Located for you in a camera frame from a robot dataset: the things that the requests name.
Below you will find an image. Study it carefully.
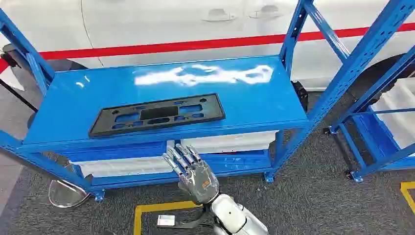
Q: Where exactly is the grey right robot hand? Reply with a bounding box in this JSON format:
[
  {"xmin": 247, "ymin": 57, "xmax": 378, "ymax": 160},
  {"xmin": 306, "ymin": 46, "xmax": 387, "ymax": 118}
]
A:
[{"xmin": 161, "ymin": 144, "xmax": 220, "ymax": 205}]

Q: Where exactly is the black plastic panel with cutouts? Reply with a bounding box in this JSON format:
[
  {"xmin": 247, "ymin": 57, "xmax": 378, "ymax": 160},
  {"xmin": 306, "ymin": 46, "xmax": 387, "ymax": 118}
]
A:
[{"xmin": 88, "ymin": 93, "xmax": 226, "ymax": 138}]

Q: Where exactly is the yellow floor tape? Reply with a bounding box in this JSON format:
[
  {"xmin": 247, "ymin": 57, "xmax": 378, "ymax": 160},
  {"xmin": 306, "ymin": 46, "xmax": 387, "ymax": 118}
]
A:
[
  {"xmin": 133, "ymin": 200, "xmax": 203, "ymax": 235},
  {"xmin": 400, "ymin": 181, "xmax": 415, "ymax": 215}
]

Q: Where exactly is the white plastic bin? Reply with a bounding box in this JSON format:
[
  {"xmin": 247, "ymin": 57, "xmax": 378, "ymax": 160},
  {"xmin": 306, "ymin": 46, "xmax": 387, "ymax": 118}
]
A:
[{"xmin": 72, "ymin": 140, "xmax": 177, "ymax": 178}]

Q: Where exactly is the blue metal shelf rack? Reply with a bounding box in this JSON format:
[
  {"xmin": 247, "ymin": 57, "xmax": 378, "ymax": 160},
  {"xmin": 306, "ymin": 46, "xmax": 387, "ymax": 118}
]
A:
[
  {"xmin": 0, "ymin": 0, "xmax": 415, "ymax": 202},
  {"xmin": 324, "ymin": 45, "xmax": 415, "ymax": 184}
]

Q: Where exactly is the shiny curved metal plate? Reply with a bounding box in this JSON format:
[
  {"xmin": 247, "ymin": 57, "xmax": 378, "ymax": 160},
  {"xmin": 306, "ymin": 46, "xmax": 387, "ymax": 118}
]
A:
[{"xmin": 47, "ymin": 164, "xmax": 93, "ymax": 209}]

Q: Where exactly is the black caster wheel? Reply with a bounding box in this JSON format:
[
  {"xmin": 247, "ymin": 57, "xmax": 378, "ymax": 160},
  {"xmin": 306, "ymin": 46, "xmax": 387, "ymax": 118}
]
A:
[{"xmin": 292, "ymin": 81, "xmax": 309, "ymax": 113}]

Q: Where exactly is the white car body red stripe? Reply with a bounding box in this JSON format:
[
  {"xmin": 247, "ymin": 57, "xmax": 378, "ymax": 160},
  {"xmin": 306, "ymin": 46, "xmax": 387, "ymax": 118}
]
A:
[{"xmin": 0, "ymin": 0, "xmax": 415, "ymax": 92}]

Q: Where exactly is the black camera cable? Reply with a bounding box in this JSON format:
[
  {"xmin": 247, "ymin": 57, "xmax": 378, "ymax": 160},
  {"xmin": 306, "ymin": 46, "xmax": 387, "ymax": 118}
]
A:
[{"xmin": 167, "ymin": 206, "xmax": 216, "ymax": 230}]

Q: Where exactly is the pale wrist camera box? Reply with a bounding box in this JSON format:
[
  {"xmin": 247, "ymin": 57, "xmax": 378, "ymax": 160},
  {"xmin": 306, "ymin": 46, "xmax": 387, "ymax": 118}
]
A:
[{"xmin": 157, "ymin": 214, "xmax": 176, "ymax": 227}]

